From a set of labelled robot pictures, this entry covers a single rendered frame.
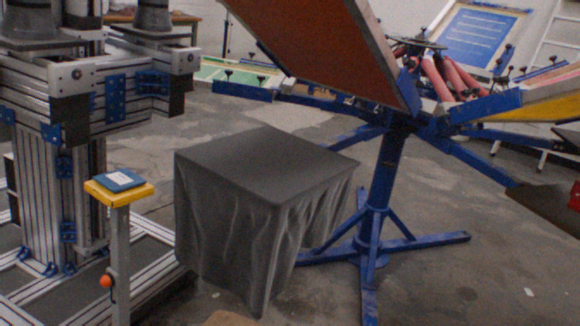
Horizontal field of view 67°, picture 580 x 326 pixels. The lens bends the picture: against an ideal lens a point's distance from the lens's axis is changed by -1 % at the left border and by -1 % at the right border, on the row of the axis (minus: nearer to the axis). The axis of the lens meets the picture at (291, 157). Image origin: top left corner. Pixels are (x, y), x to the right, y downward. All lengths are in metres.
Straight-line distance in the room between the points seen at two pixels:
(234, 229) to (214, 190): 0.14
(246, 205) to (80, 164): 0.79
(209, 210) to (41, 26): 0.73
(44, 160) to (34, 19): 0.63
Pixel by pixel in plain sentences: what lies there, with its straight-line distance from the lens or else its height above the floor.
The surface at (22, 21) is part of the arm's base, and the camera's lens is 1.49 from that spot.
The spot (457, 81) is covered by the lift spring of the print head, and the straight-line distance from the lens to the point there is 2.23.
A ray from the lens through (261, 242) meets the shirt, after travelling 1.32.
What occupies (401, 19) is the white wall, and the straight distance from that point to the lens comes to 5.99.
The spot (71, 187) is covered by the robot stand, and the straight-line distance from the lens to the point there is 1.94.
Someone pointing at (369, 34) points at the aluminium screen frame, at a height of 1.42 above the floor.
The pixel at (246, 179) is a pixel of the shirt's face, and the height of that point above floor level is 0.95.
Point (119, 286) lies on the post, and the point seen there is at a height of 0.63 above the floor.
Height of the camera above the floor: 1.54
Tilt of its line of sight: 23 degrees down
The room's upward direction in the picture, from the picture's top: 9 degrees clockwise
